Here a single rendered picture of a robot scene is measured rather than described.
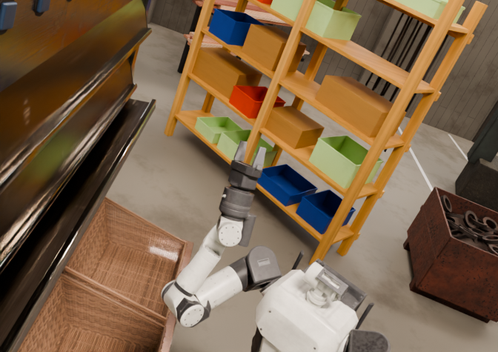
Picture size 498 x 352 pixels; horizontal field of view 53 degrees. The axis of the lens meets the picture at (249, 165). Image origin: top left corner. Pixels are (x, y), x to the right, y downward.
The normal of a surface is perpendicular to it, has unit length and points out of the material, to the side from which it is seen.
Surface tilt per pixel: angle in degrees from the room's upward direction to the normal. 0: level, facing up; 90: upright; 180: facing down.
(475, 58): 90
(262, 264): 34
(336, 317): 0
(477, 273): 90
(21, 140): 70
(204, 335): 0
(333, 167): 90
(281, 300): 45
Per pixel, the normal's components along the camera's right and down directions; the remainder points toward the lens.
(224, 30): -0.69, 0.11
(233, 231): 0.13, 0.11
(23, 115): 1.00, 0.02
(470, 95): -0.06, 0.46
